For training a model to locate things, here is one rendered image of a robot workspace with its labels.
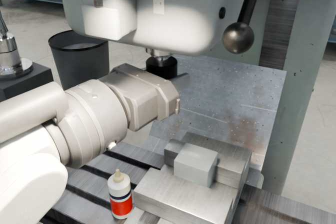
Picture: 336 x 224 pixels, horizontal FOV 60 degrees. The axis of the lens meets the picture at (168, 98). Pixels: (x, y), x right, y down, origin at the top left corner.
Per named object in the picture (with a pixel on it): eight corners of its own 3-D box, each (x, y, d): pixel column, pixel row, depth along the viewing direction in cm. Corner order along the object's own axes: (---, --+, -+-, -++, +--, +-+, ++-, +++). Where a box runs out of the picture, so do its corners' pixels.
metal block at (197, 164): (205, 197, 49) (208, 172, 46) (173, 185, 51) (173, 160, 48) (215, 176, 53) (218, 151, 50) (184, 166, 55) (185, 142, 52)
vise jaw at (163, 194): (220, 243, 43) (223, 226, 41) (133, 206, 49) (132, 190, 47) (231, 212, 48) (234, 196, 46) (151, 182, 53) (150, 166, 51)
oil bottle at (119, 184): (125, 223, 54) (120, 181, 48) (107, 214, 56) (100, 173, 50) (136, 206, 57) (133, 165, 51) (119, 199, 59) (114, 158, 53)
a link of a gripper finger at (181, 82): (185, 86, 46) (159, 103, 42) (186, 68, 44) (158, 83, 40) (193, 90, 45) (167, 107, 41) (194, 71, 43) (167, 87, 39)
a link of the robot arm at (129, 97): (181, 72, 37) (106, 114, 29) (180, 132, 42) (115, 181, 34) (116, 47, 44) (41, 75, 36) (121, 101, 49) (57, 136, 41)
